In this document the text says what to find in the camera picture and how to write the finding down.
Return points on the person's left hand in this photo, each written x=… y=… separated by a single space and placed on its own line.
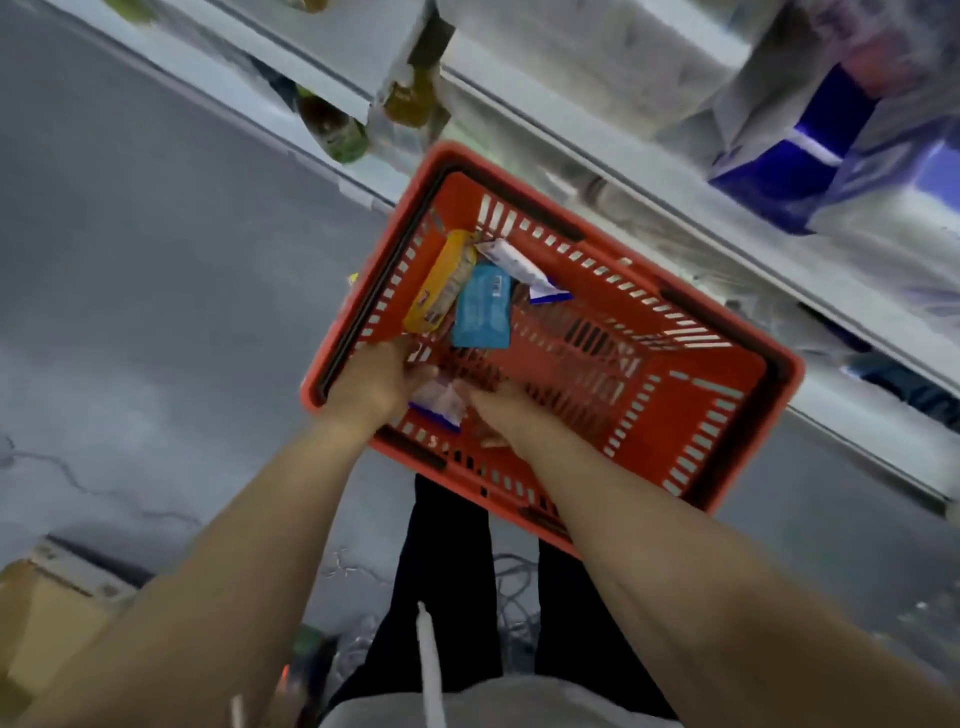
x=371 y=386

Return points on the person's right hand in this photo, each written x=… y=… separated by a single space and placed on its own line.
x=517 y=420

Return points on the dark blue alcohol wipes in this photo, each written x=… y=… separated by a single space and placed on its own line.
x=517 y=266
x=442 y=405

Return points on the light blue wipes pack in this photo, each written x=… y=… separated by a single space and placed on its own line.
x=480 y=307

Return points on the yellow tissue pack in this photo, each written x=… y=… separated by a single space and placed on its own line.
x=439 y=281

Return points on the red plastic shopping basket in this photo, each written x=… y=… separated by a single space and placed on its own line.
x=705 y=420

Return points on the person's left forearm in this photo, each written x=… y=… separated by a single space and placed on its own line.
x=210 y=585

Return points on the person's right forearm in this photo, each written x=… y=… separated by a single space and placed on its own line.
x=712 y=585

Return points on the black trousers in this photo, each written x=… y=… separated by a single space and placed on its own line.
x=442 y=585

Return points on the heap of assorted goods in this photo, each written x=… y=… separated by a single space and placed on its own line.
x=307 y=660

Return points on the white shirt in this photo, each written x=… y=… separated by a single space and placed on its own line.
x=510 y=705

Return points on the row of yellow oil bottles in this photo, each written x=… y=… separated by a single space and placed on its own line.
x=409 y=101

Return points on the large white paper roll pack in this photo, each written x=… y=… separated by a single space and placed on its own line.
x=600 y=60

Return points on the dark printed pack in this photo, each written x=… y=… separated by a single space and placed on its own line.
x=915 y=390

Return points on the brown cardboard box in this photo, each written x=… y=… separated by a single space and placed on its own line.
x=52 y=630

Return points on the purple and white tissue pack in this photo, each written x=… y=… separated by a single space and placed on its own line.
x=900 y=225

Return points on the pink tissue pack blue label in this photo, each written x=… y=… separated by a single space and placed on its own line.
x=885 y=45

